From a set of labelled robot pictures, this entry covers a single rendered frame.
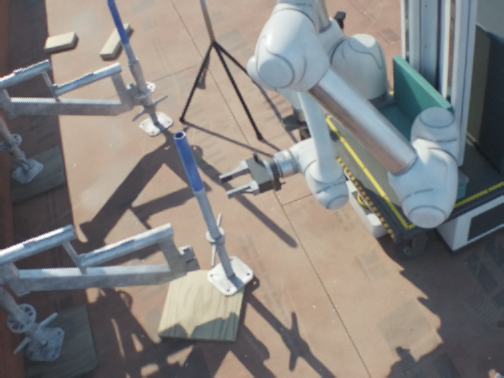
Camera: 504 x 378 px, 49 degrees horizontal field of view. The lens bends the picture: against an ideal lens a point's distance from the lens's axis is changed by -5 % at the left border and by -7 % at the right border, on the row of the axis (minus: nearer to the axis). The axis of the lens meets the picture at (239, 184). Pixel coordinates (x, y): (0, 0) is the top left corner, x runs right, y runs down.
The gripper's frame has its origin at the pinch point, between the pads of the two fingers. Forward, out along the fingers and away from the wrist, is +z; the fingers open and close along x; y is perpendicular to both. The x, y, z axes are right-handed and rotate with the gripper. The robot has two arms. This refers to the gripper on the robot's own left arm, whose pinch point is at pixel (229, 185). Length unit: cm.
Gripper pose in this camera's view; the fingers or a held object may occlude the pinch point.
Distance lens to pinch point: 195.4
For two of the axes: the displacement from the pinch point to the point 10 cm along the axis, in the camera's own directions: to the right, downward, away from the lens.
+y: -1.9, -6.7, -7.2
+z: -9.3, 3.6, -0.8
